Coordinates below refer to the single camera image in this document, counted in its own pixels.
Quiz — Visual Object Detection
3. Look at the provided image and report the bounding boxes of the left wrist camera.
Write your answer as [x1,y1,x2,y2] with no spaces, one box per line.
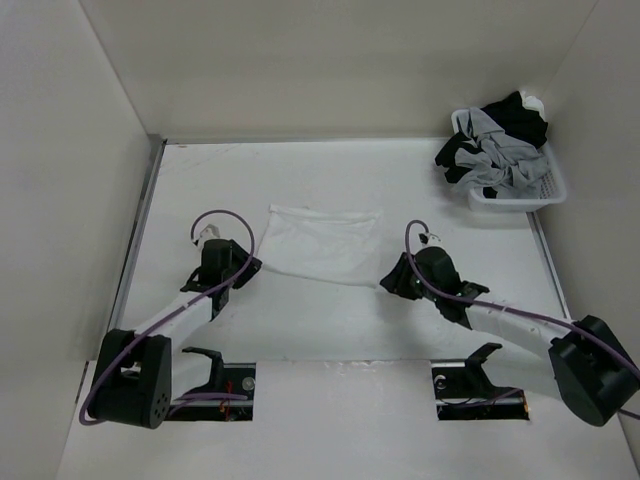
[194,224,221,249]

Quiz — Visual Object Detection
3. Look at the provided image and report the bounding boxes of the white plastic basket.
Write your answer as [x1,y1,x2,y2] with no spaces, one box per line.
[451,109,567,213]

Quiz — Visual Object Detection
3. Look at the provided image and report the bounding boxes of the left metal table rail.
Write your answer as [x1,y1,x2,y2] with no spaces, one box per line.
[107,134,166,329]

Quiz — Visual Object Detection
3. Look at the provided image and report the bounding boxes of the black tank top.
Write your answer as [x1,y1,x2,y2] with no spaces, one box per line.
[481,91,548,149]

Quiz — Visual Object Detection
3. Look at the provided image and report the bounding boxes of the metal table rail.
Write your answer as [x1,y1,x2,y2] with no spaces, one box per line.
[527,212,572,320]
[107,134,166,329]

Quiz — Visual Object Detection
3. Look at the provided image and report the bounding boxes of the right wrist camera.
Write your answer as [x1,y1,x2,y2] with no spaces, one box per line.
[418,232,442,247]

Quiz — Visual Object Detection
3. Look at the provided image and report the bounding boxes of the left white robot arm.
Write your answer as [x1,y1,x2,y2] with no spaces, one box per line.
[79,239,262,429]

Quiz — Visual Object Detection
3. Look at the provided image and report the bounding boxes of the right metal table rail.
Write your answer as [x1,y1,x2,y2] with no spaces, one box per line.
[527,212,572,320]

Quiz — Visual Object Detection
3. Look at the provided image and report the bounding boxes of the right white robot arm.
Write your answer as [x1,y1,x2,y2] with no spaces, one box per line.
[380,247,639,427]

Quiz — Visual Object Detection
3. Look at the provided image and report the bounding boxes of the grey tank top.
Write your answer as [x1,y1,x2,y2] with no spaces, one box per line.
[453,107,550,199]

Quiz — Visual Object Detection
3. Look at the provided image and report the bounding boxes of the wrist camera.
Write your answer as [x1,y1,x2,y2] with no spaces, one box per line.
[418,232,442,247]
[194,224,221,249]

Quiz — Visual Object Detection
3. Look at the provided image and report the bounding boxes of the white tank top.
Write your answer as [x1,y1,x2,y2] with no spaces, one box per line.
[257,204,382,288]

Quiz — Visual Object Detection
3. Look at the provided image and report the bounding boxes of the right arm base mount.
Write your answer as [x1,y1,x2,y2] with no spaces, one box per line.
[431,343,529,421]

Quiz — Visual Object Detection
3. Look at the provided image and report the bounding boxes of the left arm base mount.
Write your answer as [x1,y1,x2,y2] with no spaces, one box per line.
[166,347,257,422]

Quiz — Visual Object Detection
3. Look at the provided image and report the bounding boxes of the white garment behind pile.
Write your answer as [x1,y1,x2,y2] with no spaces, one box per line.
[519,90,545,117]

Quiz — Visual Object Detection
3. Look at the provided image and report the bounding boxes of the black garment at basket front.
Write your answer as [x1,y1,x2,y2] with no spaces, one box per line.
[435,132,498,199]

